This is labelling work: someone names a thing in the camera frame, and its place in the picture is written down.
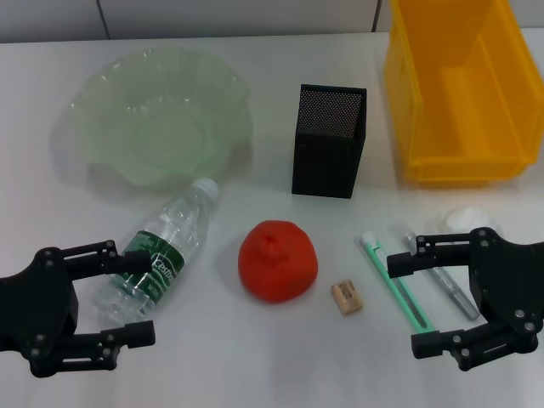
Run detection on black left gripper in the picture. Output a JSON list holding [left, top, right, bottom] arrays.
[[0, 240, 156, 378]]

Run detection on grey marker pen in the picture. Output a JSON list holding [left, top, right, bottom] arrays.
[[403, 231, 482, 320]]

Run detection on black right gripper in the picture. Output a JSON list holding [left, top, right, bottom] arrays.
[[387, 227, 544, 371]]

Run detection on white paper ball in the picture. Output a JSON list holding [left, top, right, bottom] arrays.
[[437, 205, 503, 240]]

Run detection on yellow plastic bin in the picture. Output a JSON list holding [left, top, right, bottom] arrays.
[[384, 0, 544, 188]]

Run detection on black mesh pen holder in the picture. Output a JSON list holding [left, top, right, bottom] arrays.
[[291, 83, 368, 200]]

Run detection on clear green-label water bottle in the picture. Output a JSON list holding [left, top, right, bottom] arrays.
[[91, 178, 221, 325]]

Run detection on green utility knife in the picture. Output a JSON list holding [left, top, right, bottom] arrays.
[[360, 231, 437, 337]]

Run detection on orange fruit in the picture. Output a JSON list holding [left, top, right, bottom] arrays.
[[237, 219, 319, 304]]

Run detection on beige eraser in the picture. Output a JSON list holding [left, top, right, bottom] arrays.
[[330, 279, 366, 316]]

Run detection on green glass fruit plate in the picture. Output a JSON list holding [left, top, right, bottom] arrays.
[[50, 47, 255, 196]]

